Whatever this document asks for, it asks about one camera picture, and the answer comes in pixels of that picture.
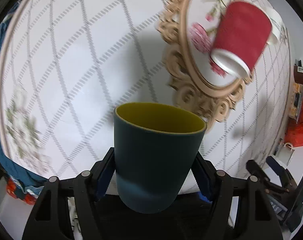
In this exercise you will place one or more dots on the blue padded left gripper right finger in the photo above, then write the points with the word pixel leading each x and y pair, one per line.
pixel 204 186

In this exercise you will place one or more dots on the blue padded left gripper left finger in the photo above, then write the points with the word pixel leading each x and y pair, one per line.
pixel 103 177

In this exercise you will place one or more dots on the dark teal plastic cup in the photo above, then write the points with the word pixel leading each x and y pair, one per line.
pixel 155 146

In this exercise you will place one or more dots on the red paper cup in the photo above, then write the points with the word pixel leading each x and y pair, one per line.
pixel 240 38

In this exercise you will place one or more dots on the white printed paper cup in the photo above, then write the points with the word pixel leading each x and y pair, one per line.
pixel 277 22

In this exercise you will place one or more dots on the blue quilted blanket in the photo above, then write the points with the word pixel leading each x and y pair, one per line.
pixel 23 184

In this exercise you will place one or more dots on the orange plastic bag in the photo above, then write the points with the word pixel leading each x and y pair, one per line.
pixel 294 132

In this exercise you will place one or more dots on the white diamond pattern tablecloth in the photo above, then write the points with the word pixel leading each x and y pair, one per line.
pixel 66 64

